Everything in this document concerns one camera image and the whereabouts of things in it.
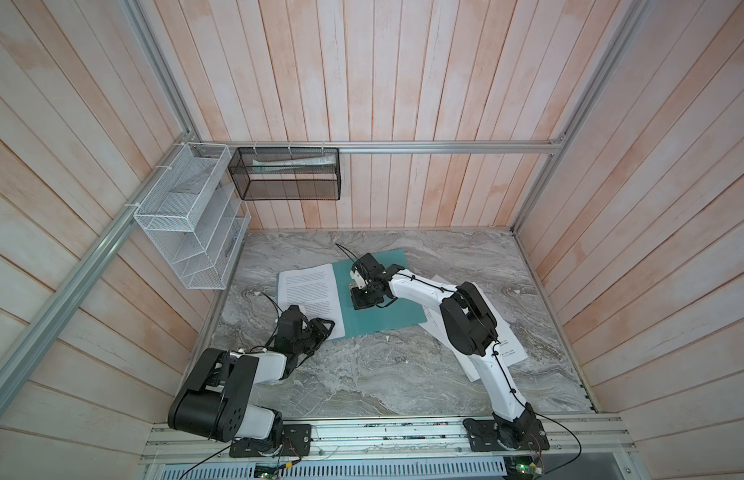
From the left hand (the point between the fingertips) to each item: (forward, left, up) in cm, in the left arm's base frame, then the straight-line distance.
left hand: (333, 332), depth 91 cm
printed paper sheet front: (+17, +8, -2) cm, 18 cm away
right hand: (+11, -6, -1) cm, 13 cm away
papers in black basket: (+39, +20, +34) cm, 55 cm away
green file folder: (+8, -18, -3) cm, 20 cm away
